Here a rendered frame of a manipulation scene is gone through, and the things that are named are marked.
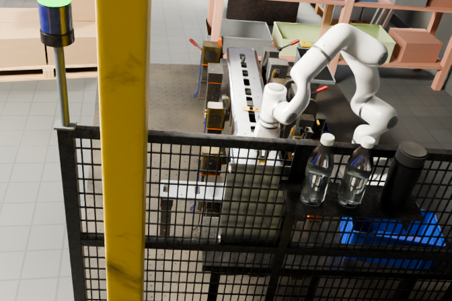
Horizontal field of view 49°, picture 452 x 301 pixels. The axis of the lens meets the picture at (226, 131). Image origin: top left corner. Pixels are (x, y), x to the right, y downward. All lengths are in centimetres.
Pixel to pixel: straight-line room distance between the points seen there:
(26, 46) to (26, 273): 219
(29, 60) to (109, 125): 352
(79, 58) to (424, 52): 330
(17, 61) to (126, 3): 367
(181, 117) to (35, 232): 111
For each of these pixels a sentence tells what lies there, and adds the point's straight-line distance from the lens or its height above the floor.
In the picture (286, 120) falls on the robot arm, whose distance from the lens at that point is 180.
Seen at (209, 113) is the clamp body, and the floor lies 101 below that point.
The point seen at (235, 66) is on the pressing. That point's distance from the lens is 282.
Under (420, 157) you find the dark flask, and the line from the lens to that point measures 127.
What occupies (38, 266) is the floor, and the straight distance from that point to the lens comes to 302.
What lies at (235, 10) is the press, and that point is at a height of 14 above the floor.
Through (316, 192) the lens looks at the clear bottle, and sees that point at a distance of 126.
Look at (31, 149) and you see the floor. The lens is 382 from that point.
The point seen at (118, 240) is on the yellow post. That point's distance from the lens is 135.
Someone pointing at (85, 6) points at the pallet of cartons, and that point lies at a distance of 477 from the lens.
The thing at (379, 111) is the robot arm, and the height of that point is 119.
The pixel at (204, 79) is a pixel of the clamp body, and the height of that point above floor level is 84.
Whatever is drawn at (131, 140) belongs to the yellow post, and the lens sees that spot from 113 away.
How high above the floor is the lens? 228
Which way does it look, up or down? 35 degrees down
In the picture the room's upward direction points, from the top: 8 degrees clockwise
